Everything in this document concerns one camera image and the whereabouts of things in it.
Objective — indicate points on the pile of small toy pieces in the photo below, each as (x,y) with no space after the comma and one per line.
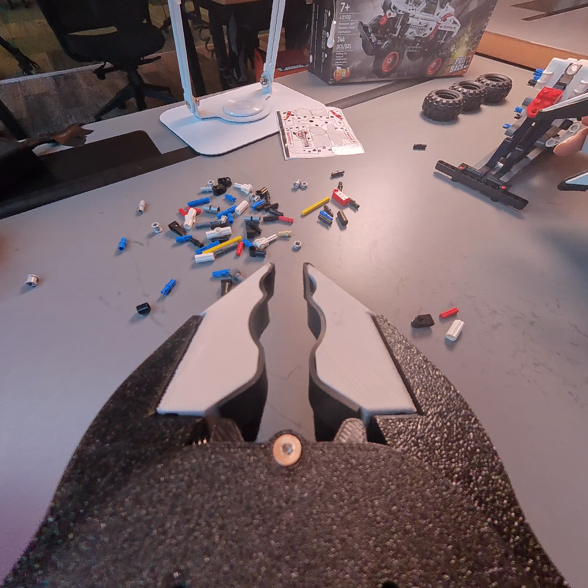
(218,233)

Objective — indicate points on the white black toy truck model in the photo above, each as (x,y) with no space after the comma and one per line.
(478,179)

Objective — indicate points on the black toy tyre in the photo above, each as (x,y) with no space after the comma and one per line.
(469,94)
(442,103)
(494,87)

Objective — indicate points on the wood-edged table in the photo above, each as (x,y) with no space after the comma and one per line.
(551,18)

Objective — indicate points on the sticker sheet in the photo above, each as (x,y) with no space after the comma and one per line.
(322,133)

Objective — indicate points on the grey desk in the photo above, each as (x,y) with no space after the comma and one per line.
(413,257)

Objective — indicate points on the black angled toy connector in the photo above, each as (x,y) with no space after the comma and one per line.
(423,322)

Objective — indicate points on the small black toy bush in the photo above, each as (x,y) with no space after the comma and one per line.
(143,308)

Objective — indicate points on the blue toy pin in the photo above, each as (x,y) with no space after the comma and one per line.
(122,244)
(168,287)

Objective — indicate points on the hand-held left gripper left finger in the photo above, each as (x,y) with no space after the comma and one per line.
(211,367)

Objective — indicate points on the white toy axle connector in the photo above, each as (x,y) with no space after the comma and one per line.
(266,242)

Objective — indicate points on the toy truck set box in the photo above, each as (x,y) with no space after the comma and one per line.
(404,37)

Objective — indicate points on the red toy pin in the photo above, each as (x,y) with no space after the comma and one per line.
(449,312)

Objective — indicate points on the black office chair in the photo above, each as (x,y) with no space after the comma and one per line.
(101,37)

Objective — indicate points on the black desk pad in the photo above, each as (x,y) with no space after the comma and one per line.
(83,170)

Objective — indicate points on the white toy sleeve piece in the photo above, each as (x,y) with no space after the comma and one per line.
(455,331)

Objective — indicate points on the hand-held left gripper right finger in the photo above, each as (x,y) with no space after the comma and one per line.
(367,367)

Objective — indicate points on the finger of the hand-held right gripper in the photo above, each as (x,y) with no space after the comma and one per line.
(579,182)

